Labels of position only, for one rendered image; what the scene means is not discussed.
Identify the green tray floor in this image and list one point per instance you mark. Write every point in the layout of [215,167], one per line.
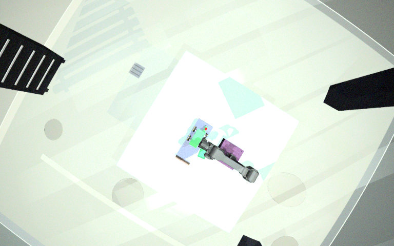
[201,154]

